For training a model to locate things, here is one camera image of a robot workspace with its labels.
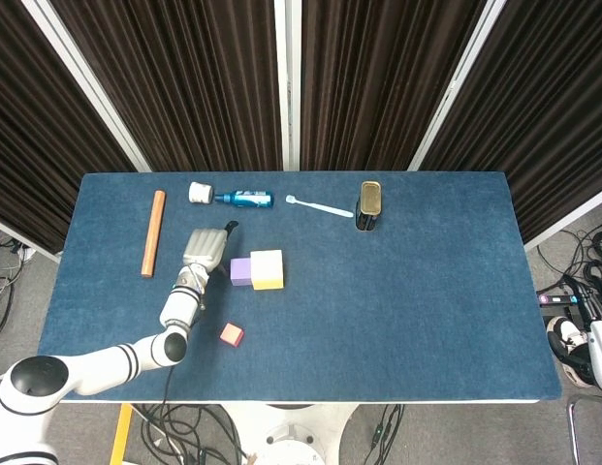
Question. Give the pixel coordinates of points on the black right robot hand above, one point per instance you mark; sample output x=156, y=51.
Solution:
x=584, y=298

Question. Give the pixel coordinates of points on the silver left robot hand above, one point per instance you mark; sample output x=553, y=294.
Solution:
x=203, y=247

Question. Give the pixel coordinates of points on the purple cube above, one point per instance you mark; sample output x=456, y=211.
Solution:
x=241, y=272

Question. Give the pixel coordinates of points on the large yellow cube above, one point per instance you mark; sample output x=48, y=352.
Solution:
x=267, y=269

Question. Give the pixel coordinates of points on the small red cube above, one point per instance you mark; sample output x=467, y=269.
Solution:
x=231, y=334

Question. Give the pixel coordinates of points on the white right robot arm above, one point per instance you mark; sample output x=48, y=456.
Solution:
x=600, y=353

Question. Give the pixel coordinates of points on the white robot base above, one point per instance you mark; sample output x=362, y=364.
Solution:
x=291, y=433

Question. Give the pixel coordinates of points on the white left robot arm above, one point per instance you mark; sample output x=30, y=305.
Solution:
x=97, y=363

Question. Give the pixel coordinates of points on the black power strip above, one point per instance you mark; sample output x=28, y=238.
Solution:
x=555, y=298

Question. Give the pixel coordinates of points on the wooden rolling pin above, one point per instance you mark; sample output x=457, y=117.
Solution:
x=153, y=232

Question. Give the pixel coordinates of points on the white plastic jar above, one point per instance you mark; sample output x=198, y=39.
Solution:
x=200, y=192

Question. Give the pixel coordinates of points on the teal spray bottle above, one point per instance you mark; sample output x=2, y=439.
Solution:
x=249, y=199

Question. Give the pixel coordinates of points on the white toothbrush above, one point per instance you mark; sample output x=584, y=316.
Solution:
x=325, y=208

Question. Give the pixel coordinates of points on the grey metal stand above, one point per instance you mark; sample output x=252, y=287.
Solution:
x=574, y=426

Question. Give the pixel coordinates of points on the brown curtain partition panel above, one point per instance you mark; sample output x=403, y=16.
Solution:
x=29, y=145
x=538, y=121
x=378, y=82
x=194, y=87

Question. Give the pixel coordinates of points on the black and gold tin can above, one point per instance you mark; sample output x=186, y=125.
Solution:
x=370, y=203

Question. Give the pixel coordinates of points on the blue felt table cover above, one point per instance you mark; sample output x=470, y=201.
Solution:
x=378, y=300

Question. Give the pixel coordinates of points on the yellow floor strip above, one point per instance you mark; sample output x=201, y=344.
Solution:
x=120, y=436

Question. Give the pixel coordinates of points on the white table frame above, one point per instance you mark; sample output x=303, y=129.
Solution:
x=300, y=402

